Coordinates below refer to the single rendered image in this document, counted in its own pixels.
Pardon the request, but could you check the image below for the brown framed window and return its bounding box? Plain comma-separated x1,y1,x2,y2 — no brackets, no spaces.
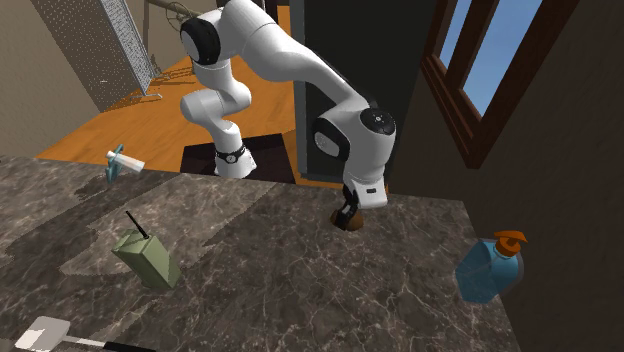
420,0,582,170

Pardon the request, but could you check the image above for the dark robot stand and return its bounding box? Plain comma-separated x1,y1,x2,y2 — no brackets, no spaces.
179,132,297,185

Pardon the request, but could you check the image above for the grey perforated standing panel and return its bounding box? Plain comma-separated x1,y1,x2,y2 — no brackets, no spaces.
98,0,165,102

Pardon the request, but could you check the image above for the white spatula with black handle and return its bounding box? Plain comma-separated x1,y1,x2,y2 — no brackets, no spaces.
13,315,158,352

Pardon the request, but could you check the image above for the green box with black antenna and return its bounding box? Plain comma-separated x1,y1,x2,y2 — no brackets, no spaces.
110,209,183,290

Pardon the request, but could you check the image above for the teal and white tool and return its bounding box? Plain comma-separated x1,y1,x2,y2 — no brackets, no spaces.
105,143,146,185

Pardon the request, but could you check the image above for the dark door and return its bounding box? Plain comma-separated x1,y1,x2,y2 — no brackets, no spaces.
291,0,440,185

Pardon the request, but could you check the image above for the blue bottle with orange pump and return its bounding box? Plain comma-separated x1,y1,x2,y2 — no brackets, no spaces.
454,229,529,305

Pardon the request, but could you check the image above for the brown round thing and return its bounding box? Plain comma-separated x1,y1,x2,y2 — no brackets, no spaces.
329,208,366,233

